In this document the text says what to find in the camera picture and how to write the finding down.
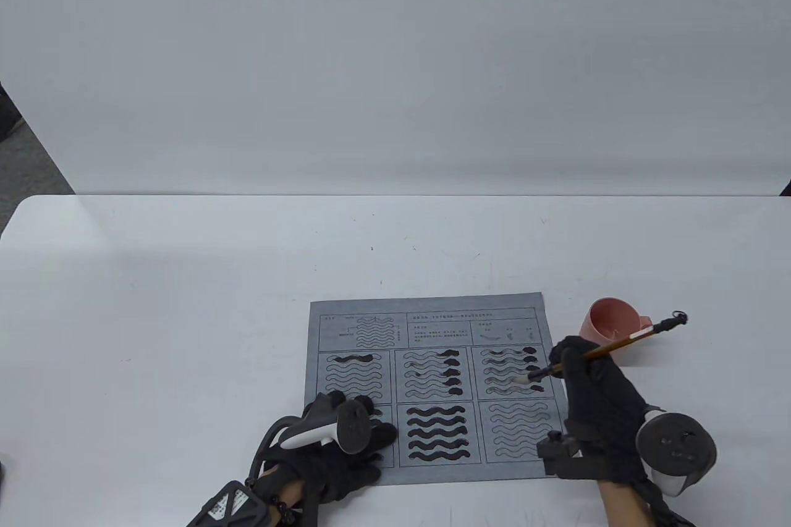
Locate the person's left hand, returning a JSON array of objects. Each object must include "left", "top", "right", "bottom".
[{"left": 272, "top": 391, "right": 398, "bottom": 503}]

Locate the grey water writing practice cloth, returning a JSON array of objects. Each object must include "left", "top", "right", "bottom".
[{"left": 303, "top": 291, "right": 572, "bottom": 487}]

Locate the person's left forearm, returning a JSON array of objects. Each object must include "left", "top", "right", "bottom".
[{"left": 263, "top": 468, "right": 305, "bottom": 509}]

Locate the person's right forearm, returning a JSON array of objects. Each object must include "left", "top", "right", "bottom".
[{"left": 596, "top": 481, "right": 657, "bottom": 527}]

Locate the brown Chinese brush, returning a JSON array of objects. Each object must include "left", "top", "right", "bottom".
[{"left": 512, "top": 310, "right": 688, "bottom": 390}]

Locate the person's right hand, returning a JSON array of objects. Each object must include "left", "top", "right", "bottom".
[{"left": 549, "top": 335, "right": 651, "bottom": 486}]

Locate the grey and white controller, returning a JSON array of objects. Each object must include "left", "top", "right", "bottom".
[
  {"left": 278, "top": 398, "right": 373, "bottom": 455},
  {"left": 637, "top": 407, "right": 717, "bottom": 497}
]

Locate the white backdrop board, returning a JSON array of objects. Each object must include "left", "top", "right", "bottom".
[{"left": 0, "top": 0, "right": 791, "bottom": 197}]

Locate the pink cup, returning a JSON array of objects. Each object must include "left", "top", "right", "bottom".
[{"left": 578, "top": 297, "right": 654, "bottom": 366}]

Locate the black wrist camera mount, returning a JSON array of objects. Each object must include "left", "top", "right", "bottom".
[
  {"left": 185, "top": 481, "right": 279, "bottom": 527},
  {"left": 536, "top": 431, "right": 611, "bottom": 481}
]

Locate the dark bead bracelet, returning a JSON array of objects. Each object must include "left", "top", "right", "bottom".
[{"left": 244, "top": 478, "right": 292, "bottom": 521}]

